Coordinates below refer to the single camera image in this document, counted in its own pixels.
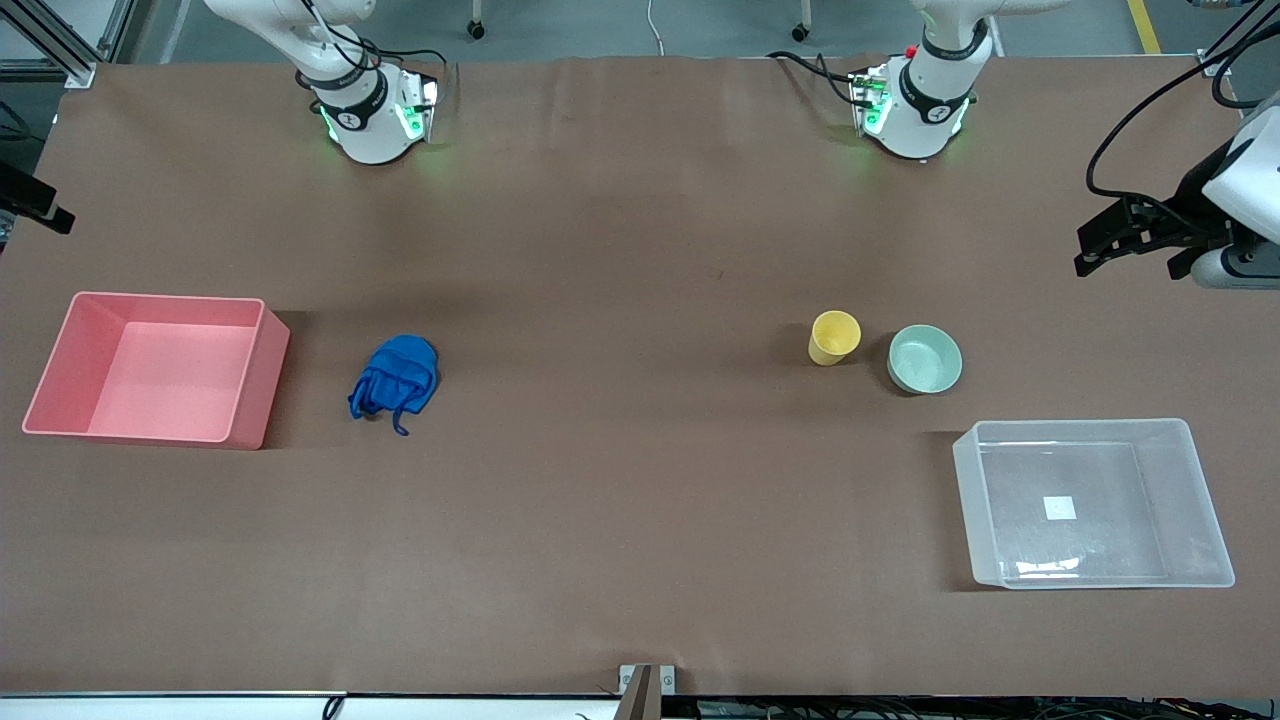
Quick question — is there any mint green bowl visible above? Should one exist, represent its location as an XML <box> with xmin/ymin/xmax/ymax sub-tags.
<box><xmin>887</xmin><ymin>324</ymin><xmax>963</xmax><ymax>395</ymax></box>

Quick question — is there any yellow plastic cup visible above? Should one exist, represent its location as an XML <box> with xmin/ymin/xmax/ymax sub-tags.
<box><xmin>808</xmin><ymin>310</ymin><xmax>862</xmax><ymax>367</ymax></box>

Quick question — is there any blue cloth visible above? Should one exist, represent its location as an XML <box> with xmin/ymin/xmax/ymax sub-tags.
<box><xmin>348</xmin><ymin>335</ymin><xmax>439</xmax><ymax>437</ymax></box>

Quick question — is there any clear plastic storage box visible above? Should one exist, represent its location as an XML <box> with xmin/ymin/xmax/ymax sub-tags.
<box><xmin>952</xmin><ymin>418</ymin><xmax>1236</xmax><ymax>591</ymax></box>

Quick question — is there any pink plastic bin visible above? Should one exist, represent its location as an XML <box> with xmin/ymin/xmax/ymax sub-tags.
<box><xmin>22</xmin><ymin>291</ymin><xmax>291</xmax><ymax>451</ymax></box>

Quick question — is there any aluminium frame post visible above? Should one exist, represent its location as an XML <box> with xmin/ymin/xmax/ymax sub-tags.
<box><xmin>1200</xmin><ymin>0</ymin><xmax>1280</xmax><ymax>79</ymax></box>
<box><xmin>0</xmin><ymin>0</ymin><xmax>136</xmax><ymax>87</ymax></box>

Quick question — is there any black left base cable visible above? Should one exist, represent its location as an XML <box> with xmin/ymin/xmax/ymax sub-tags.
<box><xmin>767</xmin><ymin>50</ymin><xmax>861</xmax><ymax>106</ymax></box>

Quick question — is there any black base cable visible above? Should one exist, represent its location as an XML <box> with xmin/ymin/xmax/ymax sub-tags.
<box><xmin>767</xmin><ymin>50</ymin><xmax>861</xmax><ymax>106</ymax></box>
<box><xmin>300</xmin><ymin>0</ymin><xmax>461</xmax><ymax>96</ymax></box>

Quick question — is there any black right base cable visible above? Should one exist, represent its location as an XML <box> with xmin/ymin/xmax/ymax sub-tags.
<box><xmin>300</xmin><ymin>0</ymin><xmax>461</xmax><ymax>96</ymax></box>

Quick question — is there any white table edge rail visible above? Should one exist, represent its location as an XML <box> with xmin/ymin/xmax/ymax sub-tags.
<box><xmin>0</xmin><ymin>690</ymin><xmax>621</xmax><ymax>720</ymax></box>

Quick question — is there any metal table edge bracket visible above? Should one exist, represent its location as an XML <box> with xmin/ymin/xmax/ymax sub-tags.
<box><xmin>618</xmin><ymin>664</ymin><xmax>677</xmax><ymax>720</ymax></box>

